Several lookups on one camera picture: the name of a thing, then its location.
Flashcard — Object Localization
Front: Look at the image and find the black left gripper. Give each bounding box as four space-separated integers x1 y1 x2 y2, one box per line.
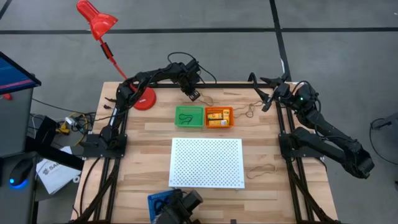
178 58 201 103

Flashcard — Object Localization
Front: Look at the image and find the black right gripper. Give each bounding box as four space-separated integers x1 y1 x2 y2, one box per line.
259 73 295 113

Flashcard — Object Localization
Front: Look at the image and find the tan rubber band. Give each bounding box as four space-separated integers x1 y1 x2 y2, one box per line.
197 92 216 106
233 100 265 119
246 164 277 180

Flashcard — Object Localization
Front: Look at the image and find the black rubber band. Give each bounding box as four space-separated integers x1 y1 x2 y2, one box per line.
177 113 194 126

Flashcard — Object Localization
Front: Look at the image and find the blue plastic basket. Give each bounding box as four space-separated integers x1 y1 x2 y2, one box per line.
147 189 178 223

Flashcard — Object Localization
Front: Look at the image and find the red desk lamp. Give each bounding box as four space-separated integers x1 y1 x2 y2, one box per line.
76 0 157 111

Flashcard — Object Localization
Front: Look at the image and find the dark side desk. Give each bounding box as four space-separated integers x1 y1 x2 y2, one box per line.
0 152 40 224

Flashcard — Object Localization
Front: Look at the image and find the orange plastic basket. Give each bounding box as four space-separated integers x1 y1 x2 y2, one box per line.
204 106 234 129

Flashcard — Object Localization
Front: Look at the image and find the green plastic basket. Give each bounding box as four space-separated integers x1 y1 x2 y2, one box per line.
174 105 205 129

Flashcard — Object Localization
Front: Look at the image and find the white perforated metal shelf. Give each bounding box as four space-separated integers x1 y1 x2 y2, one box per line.
168 138 246 190

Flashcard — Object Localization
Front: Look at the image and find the black mechanical device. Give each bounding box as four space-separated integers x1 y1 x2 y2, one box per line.
159 189 205 224

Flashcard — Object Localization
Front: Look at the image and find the black stand beam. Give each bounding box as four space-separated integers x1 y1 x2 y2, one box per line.
26 115 85 171

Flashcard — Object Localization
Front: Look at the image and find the white paper sheet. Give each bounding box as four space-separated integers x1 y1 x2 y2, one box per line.
35 146 82 195

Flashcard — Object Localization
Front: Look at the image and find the grey cabinet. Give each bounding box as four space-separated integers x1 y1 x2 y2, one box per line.
0 86 35 158

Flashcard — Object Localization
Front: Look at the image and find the computer monitor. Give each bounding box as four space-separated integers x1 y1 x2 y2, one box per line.
0 51 42 96

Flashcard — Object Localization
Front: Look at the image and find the black computer mouse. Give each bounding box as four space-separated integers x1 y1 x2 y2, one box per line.
9 157 34 189

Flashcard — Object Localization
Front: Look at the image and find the black floor cable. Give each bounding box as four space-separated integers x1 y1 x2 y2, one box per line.
369 117 398 166

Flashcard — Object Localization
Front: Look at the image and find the yellow connector cable bundle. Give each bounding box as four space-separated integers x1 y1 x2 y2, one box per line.
55 111 98 147

